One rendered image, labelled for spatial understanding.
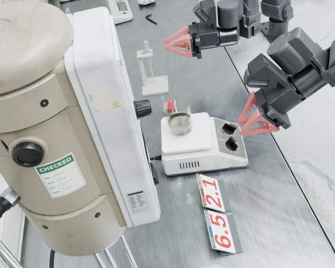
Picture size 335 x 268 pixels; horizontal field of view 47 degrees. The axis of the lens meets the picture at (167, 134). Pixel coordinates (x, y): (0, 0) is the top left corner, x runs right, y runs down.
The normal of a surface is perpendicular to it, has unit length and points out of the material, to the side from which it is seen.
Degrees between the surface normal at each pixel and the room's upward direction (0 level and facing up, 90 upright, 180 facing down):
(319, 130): 0
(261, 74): 90
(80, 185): 90
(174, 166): 90
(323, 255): 0
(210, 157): 90
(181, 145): 0
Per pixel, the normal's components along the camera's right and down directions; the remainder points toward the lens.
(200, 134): -0.14, -0.70
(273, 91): -0.75, -0.46
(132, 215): 0.18, 0.68
